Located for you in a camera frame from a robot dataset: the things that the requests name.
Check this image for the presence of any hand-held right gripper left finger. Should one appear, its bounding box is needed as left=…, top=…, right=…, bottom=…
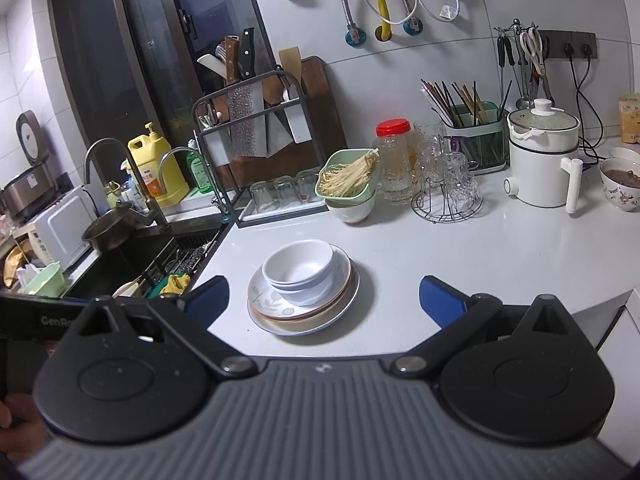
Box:
left=75, top=275, right=259, bottom=380

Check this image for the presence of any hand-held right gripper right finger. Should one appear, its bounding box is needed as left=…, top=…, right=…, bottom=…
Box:
left=390, top=275, right=573, bottom=380

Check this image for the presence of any white plate grey floral print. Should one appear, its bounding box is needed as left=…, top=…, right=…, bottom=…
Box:
left=248, top=246, right=354, bottom=319

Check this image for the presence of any plain white bowl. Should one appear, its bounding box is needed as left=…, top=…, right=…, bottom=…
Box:
left=262, top=239, right=335, bottom=286

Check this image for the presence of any light blue plastic bowl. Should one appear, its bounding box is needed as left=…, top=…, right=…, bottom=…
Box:
left=265, top=270, right=335, bottom=295
left=272, top=280, right=335, bottom=307

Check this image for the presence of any small white floral plate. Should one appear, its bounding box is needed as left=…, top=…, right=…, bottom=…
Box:
left=250, top=260, right=358, bottom=326

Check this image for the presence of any large white floral plate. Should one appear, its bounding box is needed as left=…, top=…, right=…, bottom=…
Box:
left=248, top=260, right=362, bottom=337

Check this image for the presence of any person's left hand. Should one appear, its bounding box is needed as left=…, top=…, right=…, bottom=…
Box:
left=0, top=392, right=51, bottom=467

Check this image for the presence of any yellow cloth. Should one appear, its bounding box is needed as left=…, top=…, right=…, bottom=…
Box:
left=160, top=272, right=193, bottom=295

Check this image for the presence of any black kitchen sink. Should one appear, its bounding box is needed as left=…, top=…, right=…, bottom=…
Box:
left=65, top=225, right=226, bottom=301

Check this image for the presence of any white countertop appliance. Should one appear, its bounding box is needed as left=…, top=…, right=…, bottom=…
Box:
left=25, top=185, right=108, bottom=273

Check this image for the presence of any drain tray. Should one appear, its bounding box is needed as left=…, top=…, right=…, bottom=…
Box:
left=236, top=192, right=332, bottom=229

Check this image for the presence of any upturned drinking glass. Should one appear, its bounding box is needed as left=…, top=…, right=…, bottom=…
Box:
left=272, top=176, right=296, bottom=208
left=295, top=170, right=321, bottom=203
left=250, top=180, right=275, bottom=213

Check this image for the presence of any tall grey faucet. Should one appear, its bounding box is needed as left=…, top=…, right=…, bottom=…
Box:
left=84, top=137, right=171, bottom=233

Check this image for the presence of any dark metal pot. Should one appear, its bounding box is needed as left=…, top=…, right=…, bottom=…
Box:
left=81, top=201, right=146, bottom=253

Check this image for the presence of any green bottle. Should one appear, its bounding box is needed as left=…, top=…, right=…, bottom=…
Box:
left=186, top=149, right=213, bottom=193

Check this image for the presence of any white bowl with red foot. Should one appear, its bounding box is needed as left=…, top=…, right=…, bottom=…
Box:
left=326, top=192, right=377, bottom=225

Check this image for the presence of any cluster of glass cups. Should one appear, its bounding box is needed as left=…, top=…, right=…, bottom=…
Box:
left=412, top=120, right=481, bottom=206

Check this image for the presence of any silver rice cooker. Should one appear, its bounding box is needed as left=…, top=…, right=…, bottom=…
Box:
left=0, top=162, right=58, bottom=223

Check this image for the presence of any green bowl with noodles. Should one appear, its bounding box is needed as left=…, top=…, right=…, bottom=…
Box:
left=315, top=149, right=382, bottom=201

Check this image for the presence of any yellow detergent bottle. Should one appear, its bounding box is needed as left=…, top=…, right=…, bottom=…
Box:
left=127, top=122, right=191, bottom=207

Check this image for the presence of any glass jar with red lid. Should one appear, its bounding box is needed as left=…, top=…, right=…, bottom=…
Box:
left=375, top=119, right=415, bottom=206

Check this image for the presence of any grey knife rack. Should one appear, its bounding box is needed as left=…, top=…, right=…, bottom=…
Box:
left=192, top=66, right=308, bottom=223

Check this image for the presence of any small grey faucet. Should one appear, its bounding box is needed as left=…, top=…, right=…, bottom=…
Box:
left=159, top=147, right=236, bottom=223

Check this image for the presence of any bundle of pale noodles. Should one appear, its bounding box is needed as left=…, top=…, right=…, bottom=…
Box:
left=318, top=151, right=378, bottom=197

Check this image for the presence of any white electric cooking pot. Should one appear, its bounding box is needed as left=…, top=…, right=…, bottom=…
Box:
left=503, top=98, right=585, bottom=217

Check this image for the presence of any green chopstick holder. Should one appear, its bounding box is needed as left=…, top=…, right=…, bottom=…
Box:
left=442, top=101, right=507, bottom=175

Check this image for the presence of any bundle of chopsticks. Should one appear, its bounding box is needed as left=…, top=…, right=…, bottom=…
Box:
left=420, top=78, right=513, bottom=128

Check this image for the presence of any floral bowl with brown food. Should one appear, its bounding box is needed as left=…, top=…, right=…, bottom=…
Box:
left=599, top=158, right=640, bottom=212

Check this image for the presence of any hanging metal ladle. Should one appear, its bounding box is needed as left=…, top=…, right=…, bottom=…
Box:
left=515, top=67, right=532, bottom=110

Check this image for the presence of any wooden spatula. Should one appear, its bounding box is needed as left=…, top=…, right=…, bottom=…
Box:
left=278, top=46, right=302, bottom=91

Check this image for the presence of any dark window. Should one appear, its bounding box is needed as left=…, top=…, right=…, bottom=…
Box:
left=45, top=0, right=261, bottom=161

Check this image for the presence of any yellow packet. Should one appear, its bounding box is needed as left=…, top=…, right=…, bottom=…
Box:
left=618, top=94, right=640, bottom=143

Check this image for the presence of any metal utensil hook rack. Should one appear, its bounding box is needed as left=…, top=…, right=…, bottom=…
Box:
left=495, top=19, right=541, bottom=36

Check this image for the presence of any wire cup rack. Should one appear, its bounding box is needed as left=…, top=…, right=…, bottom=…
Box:
left=411, top=187, right=484, bottom=224

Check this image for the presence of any patterned cleaver with wooden handle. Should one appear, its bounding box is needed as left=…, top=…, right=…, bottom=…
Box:
left=224, top=35, right=266, bottom=158

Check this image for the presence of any grey round wall device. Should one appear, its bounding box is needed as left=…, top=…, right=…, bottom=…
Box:
left=15, top=110, right=51, bottom=161

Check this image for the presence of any white handled knife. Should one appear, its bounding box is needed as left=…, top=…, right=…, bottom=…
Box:
left=196, top=52, right=226, bottom=78

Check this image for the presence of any black handled knife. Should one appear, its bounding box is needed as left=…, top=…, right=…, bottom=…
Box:
left=237, top=27, right=258, bottom=82

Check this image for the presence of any black power cable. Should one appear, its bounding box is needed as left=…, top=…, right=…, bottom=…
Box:
left=562, top=42, right=601, bottom=161
left=575, top=42, right=608, bottom=151

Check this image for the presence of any dark wall power strip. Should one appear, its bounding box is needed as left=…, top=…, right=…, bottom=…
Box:
left=537, top=30, right=598, bottom=59

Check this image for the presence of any yellow hose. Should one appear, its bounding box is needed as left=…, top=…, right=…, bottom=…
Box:
left=360, top=0, right=393, bottom=42

